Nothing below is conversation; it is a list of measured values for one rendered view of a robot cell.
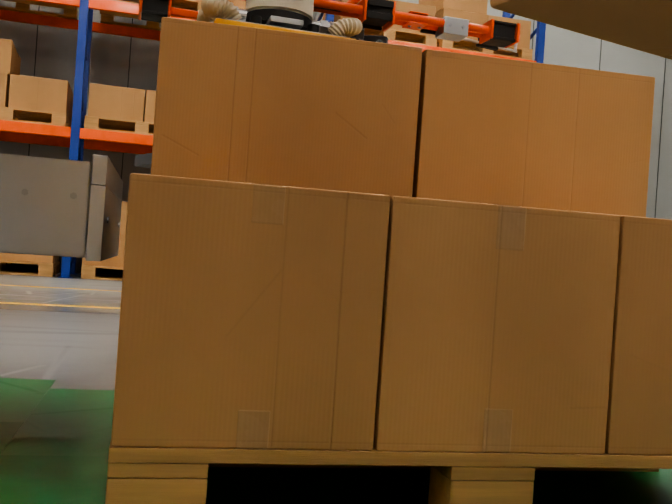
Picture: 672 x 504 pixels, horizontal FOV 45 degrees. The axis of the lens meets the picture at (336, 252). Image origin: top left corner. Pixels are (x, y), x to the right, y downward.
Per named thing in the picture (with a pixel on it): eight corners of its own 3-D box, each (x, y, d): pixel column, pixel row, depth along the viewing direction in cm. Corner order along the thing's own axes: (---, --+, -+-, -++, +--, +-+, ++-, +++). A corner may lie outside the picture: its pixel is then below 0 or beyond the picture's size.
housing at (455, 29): (443, 32, 210) (445, 15, 210) (434, 38, 217) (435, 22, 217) (468, 36, 212) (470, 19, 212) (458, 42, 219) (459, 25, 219)
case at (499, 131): (414, 218, 190) (426, 48, 190) (373, 222, 229) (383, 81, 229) (645, 236, 202) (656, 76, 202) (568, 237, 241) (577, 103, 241)
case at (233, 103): (148, 196, 178) (161, 16, 178) (155, 205, 217) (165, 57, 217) (411, 217, 189) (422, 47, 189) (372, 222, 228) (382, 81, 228)
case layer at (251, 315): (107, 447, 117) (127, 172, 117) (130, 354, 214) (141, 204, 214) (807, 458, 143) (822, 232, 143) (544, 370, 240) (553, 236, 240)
